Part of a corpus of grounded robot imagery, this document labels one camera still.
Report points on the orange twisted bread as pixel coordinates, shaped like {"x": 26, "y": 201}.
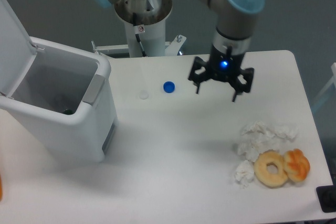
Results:
{"x": 296, "y": 165}

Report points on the crumpled white tissue middle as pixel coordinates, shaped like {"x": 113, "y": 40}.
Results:
{"x": 253, "y": 146}

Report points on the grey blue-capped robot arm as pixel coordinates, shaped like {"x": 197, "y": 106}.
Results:
{"x": 235, "y": 26}

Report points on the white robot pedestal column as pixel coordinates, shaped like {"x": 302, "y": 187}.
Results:
{"x": 144, "y": 23}

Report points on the plain ring donut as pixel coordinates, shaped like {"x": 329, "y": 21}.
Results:
{"x": 269, "y": 169}

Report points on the crumpled white tissue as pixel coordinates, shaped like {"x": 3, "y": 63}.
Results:
{"x": 253, "y": 146}
{"x": 244, "y": 174}
{"x": 255, "y": 127}
{"x": 285, "y": 132}

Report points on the white metal mounting frame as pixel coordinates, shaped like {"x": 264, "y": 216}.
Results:
{"x": 172, "y": 48}

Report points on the white trash can lid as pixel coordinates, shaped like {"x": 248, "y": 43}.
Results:
{"x": 17, "y": 50}

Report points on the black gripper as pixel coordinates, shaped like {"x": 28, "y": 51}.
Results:
{"x": 222, "y": 66}

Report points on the crumpled white tissue right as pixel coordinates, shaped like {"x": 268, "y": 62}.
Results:
{"x": 285, "y": 132}

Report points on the dark object in bin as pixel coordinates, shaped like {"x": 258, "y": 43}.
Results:
{"x": 68, "y": 112}

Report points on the black device at corner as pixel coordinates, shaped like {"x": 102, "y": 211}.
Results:
{"x": 326, "y": 197}

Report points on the white bottle cap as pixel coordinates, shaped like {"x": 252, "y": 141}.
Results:
{"x": 143, "y": 95}

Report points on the orange object left edge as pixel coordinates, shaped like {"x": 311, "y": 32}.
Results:
{"x": 1, "y": 188}

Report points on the crumpled white tissue upper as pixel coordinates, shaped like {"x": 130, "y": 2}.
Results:
{"x": 255, "y": 127}

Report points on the crumpled white tissue lower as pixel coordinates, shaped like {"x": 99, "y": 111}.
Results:
{"x": 244, "y": 174}

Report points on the blue bottle cap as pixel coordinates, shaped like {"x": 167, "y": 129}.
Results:
{"x": 168, "y": 87}

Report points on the white trash can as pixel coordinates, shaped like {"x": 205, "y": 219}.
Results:
{"x": 63, "y": 77}

